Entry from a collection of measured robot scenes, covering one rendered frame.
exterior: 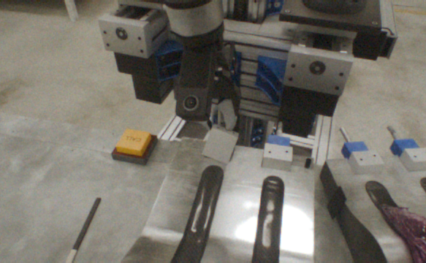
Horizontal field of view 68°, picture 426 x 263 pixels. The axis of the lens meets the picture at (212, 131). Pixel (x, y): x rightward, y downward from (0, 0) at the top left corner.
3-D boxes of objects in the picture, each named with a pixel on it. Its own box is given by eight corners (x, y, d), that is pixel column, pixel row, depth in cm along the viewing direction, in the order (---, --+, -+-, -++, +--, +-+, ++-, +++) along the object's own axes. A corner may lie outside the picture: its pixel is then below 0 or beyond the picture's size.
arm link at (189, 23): (213, 8, 37) (151, 12, 40) (219, 41, 41) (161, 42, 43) (224, -21, 42) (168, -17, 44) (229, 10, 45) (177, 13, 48)
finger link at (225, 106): (248, 111, 60) (236, 74, 54) (243, 134, 57) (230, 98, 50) (232, 112, 61) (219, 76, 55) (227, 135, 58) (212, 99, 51)
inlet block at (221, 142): (210, 138, 70) (219, 115, 69) (231, 146, 70) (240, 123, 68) (202, 154, 57) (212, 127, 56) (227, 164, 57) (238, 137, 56)
